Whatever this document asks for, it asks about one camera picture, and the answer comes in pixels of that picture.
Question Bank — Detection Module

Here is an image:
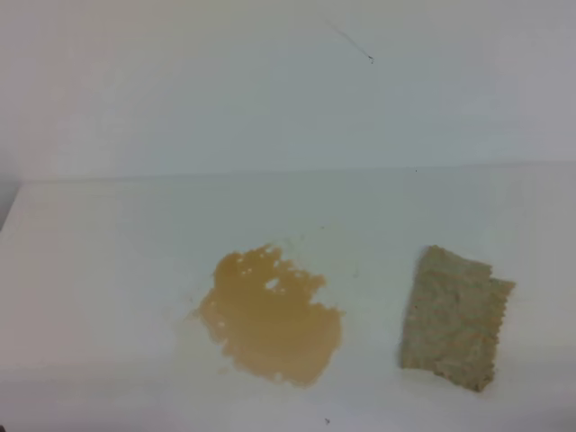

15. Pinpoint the green-beige rag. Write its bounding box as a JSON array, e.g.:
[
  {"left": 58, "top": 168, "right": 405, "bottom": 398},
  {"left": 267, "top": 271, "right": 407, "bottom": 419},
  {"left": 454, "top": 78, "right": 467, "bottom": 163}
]
[{"left": 399, "top": 246, "right": 517, "bottom": 392}]

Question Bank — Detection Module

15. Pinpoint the brown coffee stain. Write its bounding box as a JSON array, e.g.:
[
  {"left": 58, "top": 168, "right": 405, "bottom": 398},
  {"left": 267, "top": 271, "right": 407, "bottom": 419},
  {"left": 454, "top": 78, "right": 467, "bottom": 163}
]
[{"left": 188, "top": 244, "right": 344, "bottom": 388}]

